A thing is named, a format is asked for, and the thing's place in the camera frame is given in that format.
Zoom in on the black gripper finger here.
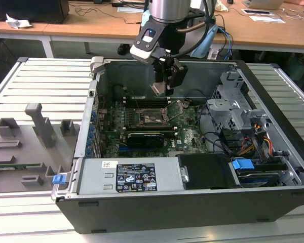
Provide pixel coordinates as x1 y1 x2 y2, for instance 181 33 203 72
153 60 168 84
166 59 189 97

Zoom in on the silver CPU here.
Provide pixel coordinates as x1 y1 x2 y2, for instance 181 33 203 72
149 82 168 96

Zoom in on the metal socket cover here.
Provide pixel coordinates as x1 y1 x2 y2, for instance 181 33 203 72
161 99 184 124

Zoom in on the black RAM slot row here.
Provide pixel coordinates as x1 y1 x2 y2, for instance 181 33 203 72
125 125 175 135
123 97 171 109

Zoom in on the CPU socket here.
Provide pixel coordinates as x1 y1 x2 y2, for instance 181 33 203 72
138 108 172 128

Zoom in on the pale blue teach pendant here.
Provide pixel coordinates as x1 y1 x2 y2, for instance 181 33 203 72
190 25 218 58

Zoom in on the black chair caster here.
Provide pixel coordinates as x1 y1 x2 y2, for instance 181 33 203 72
118 43 132 56

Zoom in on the metal drive cage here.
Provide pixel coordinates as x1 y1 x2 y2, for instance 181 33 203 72
205 70 269 134

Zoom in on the patterned bag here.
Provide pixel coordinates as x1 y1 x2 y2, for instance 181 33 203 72
214 0 229 13

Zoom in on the green motherboard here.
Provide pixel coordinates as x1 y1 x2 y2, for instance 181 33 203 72
95 100 211 157

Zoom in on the black graphics card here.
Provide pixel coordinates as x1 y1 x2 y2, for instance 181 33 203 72
126 131 166 149

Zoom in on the wooden desk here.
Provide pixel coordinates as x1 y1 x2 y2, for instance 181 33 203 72
0 0 304 55

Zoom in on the flat tablet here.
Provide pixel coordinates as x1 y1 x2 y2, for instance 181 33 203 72
240 9 272 16

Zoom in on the silver laptop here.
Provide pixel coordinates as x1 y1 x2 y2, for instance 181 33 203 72
242 0 285 10

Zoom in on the black plastic shroud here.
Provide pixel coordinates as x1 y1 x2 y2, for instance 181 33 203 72
177 153 241 191

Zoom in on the hard disk in blue carrier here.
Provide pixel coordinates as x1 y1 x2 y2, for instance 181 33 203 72
230 157 288 188

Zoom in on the grey power supply unit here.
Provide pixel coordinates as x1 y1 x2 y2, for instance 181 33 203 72
77 157 185 196

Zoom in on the black PC case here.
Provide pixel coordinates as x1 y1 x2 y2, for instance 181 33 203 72
51 56 304 235

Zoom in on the black box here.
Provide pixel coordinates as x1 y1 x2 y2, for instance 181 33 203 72
0 0 70 25

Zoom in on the blue case latch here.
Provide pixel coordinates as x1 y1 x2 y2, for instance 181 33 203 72
52 174 67 186

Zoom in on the grey parts rack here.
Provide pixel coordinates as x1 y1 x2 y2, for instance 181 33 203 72
0 102 81 193

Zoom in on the crumpled white paper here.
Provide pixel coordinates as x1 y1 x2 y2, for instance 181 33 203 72
5 13 33 29

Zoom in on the green RAM stick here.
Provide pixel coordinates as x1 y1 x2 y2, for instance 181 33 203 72
0 163 42 170

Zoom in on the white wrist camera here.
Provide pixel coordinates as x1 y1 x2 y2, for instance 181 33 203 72
129 27 166 64

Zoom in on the grey case handle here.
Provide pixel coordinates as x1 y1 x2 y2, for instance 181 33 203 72
90 56 106 74

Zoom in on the yellow red wire bundle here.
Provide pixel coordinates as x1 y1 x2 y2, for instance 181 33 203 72
239 123 273 155

